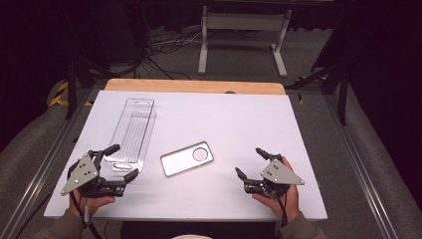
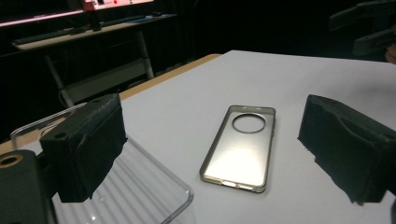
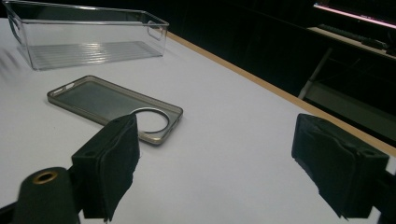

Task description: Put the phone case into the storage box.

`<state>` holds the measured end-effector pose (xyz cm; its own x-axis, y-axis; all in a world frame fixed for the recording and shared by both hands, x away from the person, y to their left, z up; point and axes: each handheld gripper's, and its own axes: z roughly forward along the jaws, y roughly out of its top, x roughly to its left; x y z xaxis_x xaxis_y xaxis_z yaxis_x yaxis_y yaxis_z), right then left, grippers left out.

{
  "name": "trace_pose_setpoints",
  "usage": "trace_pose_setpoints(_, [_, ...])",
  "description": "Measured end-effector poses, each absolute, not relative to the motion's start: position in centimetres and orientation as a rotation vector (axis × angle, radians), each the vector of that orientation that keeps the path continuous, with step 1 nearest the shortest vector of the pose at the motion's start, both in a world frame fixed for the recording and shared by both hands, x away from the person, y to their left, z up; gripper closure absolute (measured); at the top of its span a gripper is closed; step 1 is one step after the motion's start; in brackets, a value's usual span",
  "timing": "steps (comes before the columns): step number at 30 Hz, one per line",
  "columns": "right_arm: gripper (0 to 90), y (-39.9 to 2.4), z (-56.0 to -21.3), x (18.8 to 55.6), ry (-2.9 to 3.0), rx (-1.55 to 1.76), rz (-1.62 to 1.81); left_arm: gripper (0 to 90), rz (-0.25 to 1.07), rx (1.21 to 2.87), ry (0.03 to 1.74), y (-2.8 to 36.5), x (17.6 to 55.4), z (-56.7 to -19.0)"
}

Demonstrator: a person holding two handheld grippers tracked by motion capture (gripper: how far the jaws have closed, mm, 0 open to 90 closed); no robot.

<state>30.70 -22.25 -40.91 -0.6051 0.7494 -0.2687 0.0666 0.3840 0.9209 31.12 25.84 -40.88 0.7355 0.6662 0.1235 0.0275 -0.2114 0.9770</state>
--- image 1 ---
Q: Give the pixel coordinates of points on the grey metal stand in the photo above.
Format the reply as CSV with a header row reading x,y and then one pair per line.
x,y
244,21

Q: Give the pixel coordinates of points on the black stand leg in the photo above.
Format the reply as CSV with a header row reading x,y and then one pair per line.
x,y
343,93
71,89

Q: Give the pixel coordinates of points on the grey phone case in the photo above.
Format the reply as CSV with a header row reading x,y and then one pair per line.
x,y
180,161

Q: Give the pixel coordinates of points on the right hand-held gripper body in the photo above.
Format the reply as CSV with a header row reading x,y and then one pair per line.
x,y
280,174

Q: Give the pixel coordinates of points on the person's left hand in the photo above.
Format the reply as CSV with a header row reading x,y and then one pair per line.
x,y
97,204

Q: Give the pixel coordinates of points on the wooden table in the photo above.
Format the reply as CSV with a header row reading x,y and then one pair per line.
x,y
185,85

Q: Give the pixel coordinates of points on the person's right hand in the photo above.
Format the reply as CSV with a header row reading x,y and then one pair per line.
x,y
292,202

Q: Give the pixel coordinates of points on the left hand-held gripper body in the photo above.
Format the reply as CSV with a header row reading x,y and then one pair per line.
x,y
81,172

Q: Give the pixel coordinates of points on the aluminium floor rail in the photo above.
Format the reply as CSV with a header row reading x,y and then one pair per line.
x,y
40,176
361,169

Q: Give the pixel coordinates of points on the white board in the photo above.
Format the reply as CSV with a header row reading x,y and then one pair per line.
x,y
212,126

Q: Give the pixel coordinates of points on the white rounded object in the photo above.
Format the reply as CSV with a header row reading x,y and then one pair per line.
x,y
190,237

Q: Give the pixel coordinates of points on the clear plastic tray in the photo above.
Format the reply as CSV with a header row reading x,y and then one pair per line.
x,y
132,136

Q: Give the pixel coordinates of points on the yellow black floor tape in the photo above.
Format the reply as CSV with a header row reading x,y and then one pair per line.
x,y
61,88

